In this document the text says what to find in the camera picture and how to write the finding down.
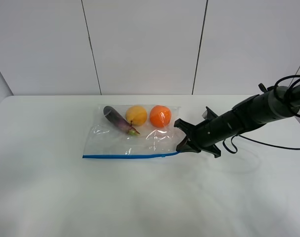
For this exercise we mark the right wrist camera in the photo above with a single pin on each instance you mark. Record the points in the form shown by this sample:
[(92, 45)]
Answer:
[(205, 114)]

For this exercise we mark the yellow toy pear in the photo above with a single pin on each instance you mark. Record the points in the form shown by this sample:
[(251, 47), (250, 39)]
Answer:
[(136, 115)]

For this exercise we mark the orange toy orange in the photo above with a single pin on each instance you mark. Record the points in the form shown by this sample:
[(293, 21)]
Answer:
[(160, 116)]

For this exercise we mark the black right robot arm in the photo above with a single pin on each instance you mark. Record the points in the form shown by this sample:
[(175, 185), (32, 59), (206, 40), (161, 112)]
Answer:
[(254, 112)]

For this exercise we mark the purple toy eggplant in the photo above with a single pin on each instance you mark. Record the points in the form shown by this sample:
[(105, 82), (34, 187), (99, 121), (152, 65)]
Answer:
[(118, 121)]

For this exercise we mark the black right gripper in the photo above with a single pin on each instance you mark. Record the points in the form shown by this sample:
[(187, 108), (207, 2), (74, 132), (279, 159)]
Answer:
[(207, 133)]

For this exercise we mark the clear zip bag blue strip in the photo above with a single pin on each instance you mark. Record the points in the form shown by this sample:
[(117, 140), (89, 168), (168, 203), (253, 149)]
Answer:
[(104, 140)]

